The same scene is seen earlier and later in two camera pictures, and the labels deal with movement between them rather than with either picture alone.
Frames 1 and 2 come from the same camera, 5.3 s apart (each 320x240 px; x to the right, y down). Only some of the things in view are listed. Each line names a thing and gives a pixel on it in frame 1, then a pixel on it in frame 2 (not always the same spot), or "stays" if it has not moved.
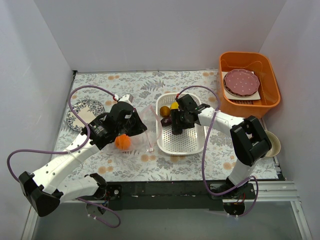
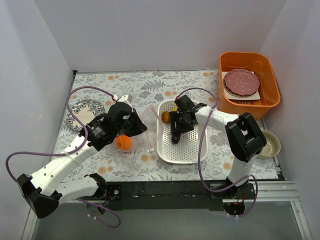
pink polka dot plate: [241, 82] stays
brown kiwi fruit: [165, 111] -> [165, 117]
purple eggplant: [166, 121] -> [176, 137]
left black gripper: [136, 124] stays
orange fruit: [123, 142] stays
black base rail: [162, 196] stays
